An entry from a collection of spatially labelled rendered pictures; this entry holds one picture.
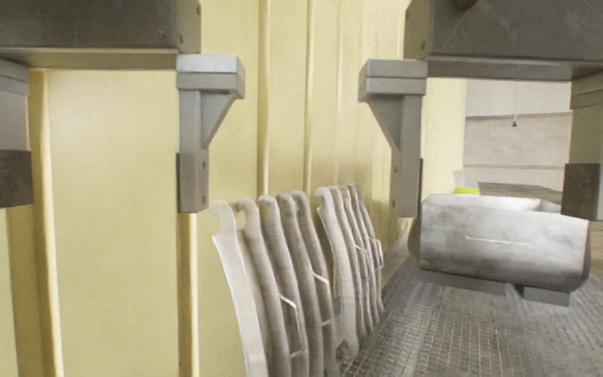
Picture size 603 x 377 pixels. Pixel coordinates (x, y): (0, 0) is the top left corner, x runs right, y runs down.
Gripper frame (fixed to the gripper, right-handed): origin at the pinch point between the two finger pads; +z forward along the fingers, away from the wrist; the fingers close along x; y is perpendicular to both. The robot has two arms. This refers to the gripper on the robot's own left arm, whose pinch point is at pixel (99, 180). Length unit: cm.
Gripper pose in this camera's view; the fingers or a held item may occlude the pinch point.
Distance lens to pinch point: 25.0
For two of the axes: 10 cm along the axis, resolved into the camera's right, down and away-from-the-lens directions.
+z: -0.2, 10.0, 0.9
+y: -0.1, -0.9, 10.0
